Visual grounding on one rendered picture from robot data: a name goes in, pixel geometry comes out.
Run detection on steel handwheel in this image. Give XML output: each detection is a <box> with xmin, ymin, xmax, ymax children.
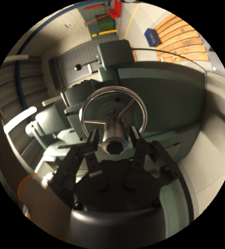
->
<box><xmin>79</xmin><ymin>86</ymin><xmax>149</xmax><ymax>156</ymax></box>

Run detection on yellow bar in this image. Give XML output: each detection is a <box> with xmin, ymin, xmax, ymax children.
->
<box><xmin>91</xmin><ymin>29</ymin><xmax>118</xmax><ymax>38</ymax></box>

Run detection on blue bin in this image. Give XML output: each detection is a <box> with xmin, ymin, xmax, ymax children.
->
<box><xmin>144</xmin><ymin>28</ymin><xmax>162</xmax><ymax>48</ymax></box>

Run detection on grey-green power feed box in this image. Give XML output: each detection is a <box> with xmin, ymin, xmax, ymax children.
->
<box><xmin>97</xmin><ymin>39</ymin><xmax>135</xmax><ymax>71</ymax></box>

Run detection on red bin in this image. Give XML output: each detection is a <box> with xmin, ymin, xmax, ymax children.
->
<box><xmin>108</xmin><ymin>0</ymin><xmax>123</xmax><ymax>19</ymax></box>

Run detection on white tube lamp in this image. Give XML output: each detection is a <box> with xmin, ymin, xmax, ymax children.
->
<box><xmin>3</xmin><ymin>106</ymin><xmax>37</xmax><ymax>134</ymax></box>

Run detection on black cable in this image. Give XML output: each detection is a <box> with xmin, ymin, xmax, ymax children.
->
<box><xmin>132</xmin><ymin>47</ymin><xmax>207</xmax><ymax>73</ymax></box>

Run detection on blue hose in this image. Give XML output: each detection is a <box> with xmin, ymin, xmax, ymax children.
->
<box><xmin>15</xmin><ymin>0</ymin><xmax>113</xmax><ymax>115</ymax></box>

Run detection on wooden pallet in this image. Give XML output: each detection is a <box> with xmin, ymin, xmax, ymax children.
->
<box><xmin>153</xmin><ymin>13</ymin><xmax>210</xmax><ymax>63</ymax></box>

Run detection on grey roller door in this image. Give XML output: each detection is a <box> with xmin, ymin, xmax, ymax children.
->
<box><xmin>57</xmin><ymin>35</ymin><xmax>119</xmax><ymax>90</ymax></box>

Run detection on grey-green knee mill body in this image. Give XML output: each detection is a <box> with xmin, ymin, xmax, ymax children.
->
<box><xmin>25</xmin><ymin>61</ymin><xmax>207</xmax><ymax>177</ymax></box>

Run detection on black ball-end lever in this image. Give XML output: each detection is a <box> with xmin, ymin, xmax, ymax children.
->
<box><xmin>74</xmin><ymin>59</ymin><xmax>98</xmax><ymax>71</ymax></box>

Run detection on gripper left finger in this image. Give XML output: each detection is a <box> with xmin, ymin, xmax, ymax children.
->
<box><xmin>54</xmin><ymin>128</ymin><xmax>103</xmax><ymax>187</ymax></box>

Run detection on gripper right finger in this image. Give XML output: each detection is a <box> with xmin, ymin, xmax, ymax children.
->
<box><xmin>125</xmin><ymin>125</ymin><xmax>180</xmax><ymax>189</ymax></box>

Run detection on green cabinet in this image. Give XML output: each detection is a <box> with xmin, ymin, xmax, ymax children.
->
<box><xmin>95</xmin><ymin>14</ymin><xmax>116</xmax><ymax>33</ymax></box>

